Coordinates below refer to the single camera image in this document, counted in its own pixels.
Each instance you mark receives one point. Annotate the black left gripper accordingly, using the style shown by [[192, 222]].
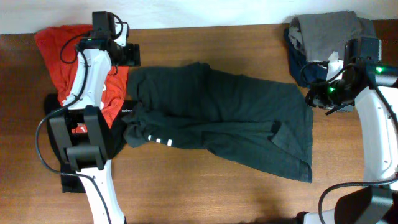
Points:
[[134, 55]]

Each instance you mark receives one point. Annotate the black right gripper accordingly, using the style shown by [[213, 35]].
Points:
[[315, 94]]

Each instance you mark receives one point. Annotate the dark green t-shirt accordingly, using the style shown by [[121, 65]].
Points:
[[262, 124]]

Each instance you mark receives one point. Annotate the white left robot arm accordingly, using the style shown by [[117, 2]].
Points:
[[81, 134]]

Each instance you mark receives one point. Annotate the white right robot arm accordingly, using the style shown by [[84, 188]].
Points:
[[371, 87]]

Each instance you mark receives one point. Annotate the navy blue folded garment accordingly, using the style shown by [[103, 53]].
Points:
[[297, 60]]

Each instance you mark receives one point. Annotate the grey folded garment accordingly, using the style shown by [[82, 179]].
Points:
[[317, 36]]

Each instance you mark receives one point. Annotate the red soccer t-shirt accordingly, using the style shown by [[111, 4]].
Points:
[[54, 42]]

